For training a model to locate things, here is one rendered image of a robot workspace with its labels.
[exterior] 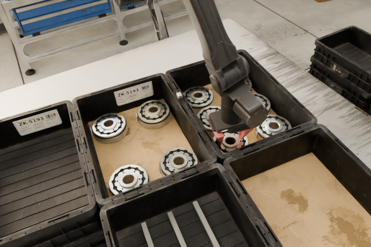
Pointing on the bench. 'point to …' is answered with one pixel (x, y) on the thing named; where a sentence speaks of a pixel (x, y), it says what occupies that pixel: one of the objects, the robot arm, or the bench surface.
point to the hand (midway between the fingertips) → (229, 139)
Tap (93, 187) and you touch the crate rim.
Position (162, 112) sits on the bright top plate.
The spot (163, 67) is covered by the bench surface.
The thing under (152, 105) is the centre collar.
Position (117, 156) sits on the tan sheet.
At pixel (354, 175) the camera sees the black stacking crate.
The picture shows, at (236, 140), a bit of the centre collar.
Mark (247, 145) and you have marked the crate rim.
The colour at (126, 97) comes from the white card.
